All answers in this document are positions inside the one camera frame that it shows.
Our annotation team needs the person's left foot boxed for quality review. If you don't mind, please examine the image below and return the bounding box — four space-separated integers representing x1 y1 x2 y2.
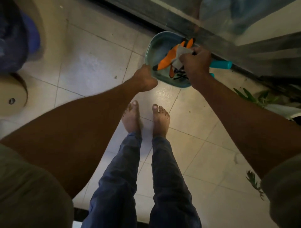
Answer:
121 100 142 135

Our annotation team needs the person's right leg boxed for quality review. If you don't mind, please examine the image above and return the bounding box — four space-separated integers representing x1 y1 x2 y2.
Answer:
149 136 202 228

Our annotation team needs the white round plant pot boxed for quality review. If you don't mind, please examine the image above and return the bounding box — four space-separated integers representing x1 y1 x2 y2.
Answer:
264 103 301 125

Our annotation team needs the beige plastic watering can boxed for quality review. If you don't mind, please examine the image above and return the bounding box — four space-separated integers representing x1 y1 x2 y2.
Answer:
0 73 29 117

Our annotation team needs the wide teal handled trowel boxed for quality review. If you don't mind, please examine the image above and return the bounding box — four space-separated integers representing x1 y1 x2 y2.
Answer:
209 60 233 70

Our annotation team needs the person's left forearm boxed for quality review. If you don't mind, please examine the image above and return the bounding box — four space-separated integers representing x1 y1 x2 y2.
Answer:
0 79 144 199

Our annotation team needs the teal handled hand rake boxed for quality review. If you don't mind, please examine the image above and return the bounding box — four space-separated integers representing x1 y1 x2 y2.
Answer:
173 69 216 81

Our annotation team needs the person's right hand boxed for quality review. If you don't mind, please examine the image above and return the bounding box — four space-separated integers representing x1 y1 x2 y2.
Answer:
180 46 213 89

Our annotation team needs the person's left hand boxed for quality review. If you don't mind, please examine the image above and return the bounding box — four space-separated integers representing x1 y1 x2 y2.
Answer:
131 64 158 92

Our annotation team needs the teal plastic bucket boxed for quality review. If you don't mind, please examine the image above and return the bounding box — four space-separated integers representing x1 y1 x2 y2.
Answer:
145 31 196 89

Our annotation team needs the person's right forearm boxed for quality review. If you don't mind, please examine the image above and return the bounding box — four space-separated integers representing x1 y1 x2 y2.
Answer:
193 75 301 179

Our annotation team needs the person's grey shirt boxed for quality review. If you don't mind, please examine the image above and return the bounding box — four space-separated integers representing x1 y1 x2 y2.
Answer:
0 143 301 228

